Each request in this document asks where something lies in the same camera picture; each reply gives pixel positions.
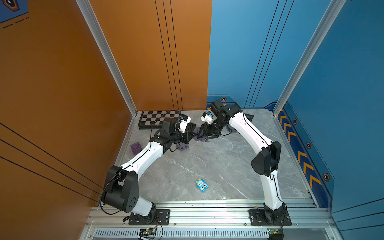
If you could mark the aluminium corner post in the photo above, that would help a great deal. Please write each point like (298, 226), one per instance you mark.
(99, 37)
(317, 38)

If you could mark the left green circuit board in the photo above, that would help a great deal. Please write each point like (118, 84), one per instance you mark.
(147, 233)

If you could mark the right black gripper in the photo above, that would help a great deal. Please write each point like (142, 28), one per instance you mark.
(205, 131)

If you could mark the black folding phone stand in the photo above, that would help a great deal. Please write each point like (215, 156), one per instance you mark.
(247, 115)

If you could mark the right circuit board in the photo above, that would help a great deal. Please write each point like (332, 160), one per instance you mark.
(276, 234)

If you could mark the right aluminium corner post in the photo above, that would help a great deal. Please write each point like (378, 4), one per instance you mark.
(317, 38)

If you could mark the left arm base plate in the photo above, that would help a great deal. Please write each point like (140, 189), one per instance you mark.
(161, 217)

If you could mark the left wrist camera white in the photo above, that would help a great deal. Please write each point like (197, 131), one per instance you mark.
(183, 121)

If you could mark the grey round stand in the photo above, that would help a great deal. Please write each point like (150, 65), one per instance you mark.
(200, 135)
(182, 146)
(231, 129)

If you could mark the aluminium front rail frame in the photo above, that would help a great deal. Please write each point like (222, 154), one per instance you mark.
(215, 220)

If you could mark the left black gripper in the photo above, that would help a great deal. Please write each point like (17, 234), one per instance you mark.
(186, 138)

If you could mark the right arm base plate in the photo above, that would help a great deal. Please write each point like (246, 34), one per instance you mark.
(261, 217)

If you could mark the left aluminium corner post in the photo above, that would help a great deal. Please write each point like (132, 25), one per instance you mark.
(99, 37)

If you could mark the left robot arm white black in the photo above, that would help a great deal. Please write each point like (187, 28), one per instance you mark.
(121, 189)

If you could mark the black white chessboard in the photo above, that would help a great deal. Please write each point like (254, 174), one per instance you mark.
(154, 119)

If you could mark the purple cube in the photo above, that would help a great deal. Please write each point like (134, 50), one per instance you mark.
(136, 148)

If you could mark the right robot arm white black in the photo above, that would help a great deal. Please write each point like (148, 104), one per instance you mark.
(266, 161)

